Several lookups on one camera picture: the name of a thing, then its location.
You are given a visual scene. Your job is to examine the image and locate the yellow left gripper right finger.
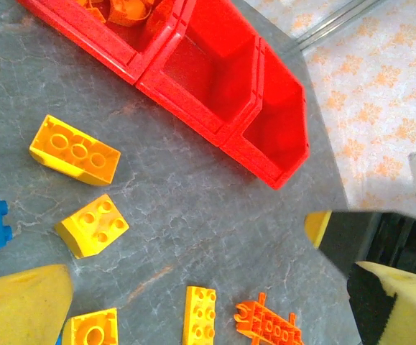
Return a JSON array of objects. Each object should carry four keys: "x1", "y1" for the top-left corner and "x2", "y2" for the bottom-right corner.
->
[{"x1": 346, "y1": 261, "x2": 416, "y2": 345}]

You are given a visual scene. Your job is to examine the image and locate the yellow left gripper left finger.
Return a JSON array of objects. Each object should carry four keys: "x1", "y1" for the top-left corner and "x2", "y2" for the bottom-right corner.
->
[{"x1": 0, "y1": 264, "x2": 74, "y2": 345}]

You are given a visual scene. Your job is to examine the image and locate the yellow long lego brick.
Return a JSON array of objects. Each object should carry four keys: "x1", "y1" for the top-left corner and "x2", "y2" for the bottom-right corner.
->
[
  {"x1": 181, "y1": 285, "x2": 218, "y2": 345},
  {"x1": 60, "y1": 307, "x2": 119, "y2": 345},
  {"x1": 29, "y1": 114, "x2": 121, "y2": 187}
]

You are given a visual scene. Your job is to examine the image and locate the yellow square lego brick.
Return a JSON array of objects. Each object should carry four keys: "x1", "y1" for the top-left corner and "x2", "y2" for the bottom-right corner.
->
[{"x1": 54, "y1": 193, "x2": 130, "y2": 259}]

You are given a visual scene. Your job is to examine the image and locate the orange lego plate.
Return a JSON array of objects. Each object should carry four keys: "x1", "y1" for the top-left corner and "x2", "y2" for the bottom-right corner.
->
[{"x1": 233, "y1": 291, "x2": 305, "y2": 345}]

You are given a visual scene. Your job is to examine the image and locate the orange curved lego piece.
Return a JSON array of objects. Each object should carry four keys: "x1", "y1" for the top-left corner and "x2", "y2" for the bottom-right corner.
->
[
  {"x1": 74, "y1": 0, "x2": 108, "y2": 24},
  {"x1": 105, "y1": 0, "x2": 154, "y2": 27}
]

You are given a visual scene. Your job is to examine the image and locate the red plastic bin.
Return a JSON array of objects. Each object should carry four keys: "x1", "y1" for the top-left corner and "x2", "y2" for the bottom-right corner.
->
[
  {"x1": 220, "y1": 37, "x2": 311, "y2": 191},
  {"x1": 16, "y1": 0, "x2": 194, "y2": 86},
  {"x1": 135, "y1": 0, "x2": 266, "y2": 147}
]

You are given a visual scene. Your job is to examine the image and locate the aluminium frame post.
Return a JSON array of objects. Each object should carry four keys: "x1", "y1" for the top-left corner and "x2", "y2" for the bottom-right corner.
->
[{"x1": 290, "y1": 0, "x2": 383, "y2": 53}]

